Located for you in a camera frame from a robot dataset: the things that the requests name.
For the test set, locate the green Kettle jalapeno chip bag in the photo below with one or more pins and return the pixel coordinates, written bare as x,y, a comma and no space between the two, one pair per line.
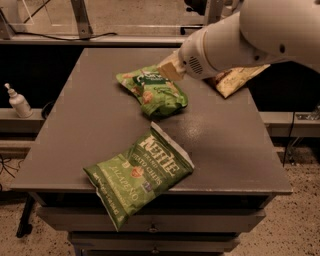
135,177

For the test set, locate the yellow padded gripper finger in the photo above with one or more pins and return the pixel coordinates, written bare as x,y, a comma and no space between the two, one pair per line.
172,67

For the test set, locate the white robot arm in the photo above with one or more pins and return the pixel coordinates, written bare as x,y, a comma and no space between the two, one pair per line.
261,32

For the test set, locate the white pump bottle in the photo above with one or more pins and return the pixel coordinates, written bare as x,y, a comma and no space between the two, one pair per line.
18,102

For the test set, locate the green rice chip bag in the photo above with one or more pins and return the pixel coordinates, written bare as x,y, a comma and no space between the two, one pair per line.
158,96

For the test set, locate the metal frame post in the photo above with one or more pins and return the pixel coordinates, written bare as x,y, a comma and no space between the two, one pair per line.
83,24

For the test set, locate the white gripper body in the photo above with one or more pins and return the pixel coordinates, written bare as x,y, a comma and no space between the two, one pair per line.
192,59

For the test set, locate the brown sea salt chip bag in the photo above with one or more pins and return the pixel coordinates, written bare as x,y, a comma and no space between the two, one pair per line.
230,81

